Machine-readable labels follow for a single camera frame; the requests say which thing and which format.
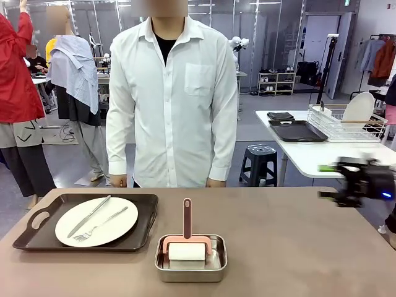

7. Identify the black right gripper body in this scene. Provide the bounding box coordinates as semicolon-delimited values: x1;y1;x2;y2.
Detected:
336;157;396;208

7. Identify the dark brown serving tray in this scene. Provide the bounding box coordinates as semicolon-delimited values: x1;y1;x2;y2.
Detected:
12;193;159;252
268;119;329;142

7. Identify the white round plate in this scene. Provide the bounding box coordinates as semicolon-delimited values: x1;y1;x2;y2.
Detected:
54;197;139;248
341;92;375;123

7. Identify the pink lint roller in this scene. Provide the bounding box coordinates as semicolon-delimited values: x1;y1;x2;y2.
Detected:
163;197;213;262

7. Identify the silver fork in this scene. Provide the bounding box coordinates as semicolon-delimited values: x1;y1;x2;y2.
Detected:
73;206;129;243

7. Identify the silver table knife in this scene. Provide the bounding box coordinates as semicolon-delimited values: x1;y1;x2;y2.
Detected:
67;194;111;239

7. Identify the person's left forearm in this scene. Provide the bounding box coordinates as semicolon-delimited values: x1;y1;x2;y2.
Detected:
207;123;238;182

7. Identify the person's right forearm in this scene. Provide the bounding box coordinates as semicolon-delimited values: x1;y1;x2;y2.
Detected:
106;123;136;177

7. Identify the person's right hand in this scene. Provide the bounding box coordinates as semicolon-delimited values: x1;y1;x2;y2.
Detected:
110;174;127;189

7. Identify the white side table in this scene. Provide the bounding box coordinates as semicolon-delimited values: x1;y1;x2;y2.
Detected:
255;110;396;186

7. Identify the person in dark trousers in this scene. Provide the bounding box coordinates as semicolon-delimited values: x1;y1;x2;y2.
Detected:
377;202;396;251

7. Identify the white cutlery holder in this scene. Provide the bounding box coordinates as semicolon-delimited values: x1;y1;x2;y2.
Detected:
311;105;332;124

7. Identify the dark blue plastic stool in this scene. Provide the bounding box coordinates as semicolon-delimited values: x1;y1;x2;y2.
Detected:
239;144;278;187

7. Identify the folded dark cloth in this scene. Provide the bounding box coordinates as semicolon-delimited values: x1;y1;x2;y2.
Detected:
267;111;296;122

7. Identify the black bag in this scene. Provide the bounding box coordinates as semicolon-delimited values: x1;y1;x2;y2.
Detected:
296;61;319;86

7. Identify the wooden shoe rack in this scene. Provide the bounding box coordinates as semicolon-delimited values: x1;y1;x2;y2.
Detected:
257;71;296;97

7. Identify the grey blue hanging shirt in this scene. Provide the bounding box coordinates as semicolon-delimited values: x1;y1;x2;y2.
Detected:
355;38;384;74

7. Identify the orange hanging jacket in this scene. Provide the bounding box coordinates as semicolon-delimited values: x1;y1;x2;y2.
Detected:
371;39;396;80

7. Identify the black clothes rack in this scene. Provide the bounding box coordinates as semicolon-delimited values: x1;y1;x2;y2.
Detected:
349;33;396;100

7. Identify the stainless steel rectangular tray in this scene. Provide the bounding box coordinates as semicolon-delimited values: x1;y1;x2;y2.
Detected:
154;234;228;283

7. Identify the person in white shirt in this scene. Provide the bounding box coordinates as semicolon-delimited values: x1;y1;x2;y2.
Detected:
105;0;238;189

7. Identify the white background workbench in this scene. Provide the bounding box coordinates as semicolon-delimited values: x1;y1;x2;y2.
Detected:
98;74;111;103

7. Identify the mannequin with striped blue shirt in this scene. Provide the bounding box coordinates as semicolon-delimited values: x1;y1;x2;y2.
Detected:
46;6;120;186

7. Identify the person in yellow hoodie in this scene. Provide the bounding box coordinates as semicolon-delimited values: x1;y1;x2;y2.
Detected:
45;38;58;62

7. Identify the seated person in dark clothes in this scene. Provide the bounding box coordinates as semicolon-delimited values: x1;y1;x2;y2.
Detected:
26;45;50;74

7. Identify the mannequin with red jacket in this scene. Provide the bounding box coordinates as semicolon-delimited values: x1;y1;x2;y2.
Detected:
0;0;57;211

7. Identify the white wire dish rack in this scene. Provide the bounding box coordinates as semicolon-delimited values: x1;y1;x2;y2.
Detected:
306;103;387;143

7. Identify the black tripod with camera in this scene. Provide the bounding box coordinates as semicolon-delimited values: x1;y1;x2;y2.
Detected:
317;33;340;105

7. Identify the metal frame workbench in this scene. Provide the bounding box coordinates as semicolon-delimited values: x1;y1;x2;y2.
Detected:
236;71;248;121

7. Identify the black floor cable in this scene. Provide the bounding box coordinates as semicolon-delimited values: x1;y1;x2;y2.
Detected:
59;124;79;144

